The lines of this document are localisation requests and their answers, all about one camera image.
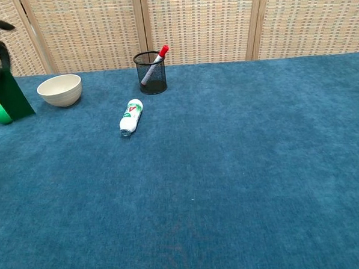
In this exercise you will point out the green card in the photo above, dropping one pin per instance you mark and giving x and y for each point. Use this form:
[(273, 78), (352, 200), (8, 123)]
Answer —
[(13, 98)]

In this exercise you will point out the green foam ball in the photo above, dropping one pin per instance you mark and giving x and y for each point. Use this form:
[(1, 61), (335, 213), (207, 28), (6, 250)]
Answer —
[(1, 115)]

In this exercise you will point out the cream bowl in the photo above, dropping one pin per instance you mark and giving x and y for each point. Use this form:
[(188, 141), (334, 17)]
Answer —
[(59, 91)]

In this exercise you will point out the white plastic bottle green label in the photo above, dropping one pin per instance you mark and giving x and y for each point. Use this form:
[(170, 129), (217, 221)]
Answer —
[(131, 117)]

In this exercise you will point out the red capped white marker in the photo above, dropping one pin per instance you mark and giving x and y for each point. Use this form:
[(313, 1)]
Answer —
[(156, 62)]

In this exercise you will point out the black mesh pen holder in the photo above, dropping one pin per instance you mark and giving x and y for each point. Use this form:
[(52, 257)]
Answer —
[(154, 84)]

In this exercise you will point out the woven wooden folding screen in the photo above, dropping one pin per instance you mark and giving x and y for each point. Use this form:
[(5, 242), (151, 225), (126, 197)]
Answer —
[(192, 25)]

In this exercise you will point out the blue carpet table cloth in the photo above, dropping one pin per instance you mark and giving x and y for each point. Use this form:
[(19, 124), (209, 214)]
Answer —
[(199, 175)]

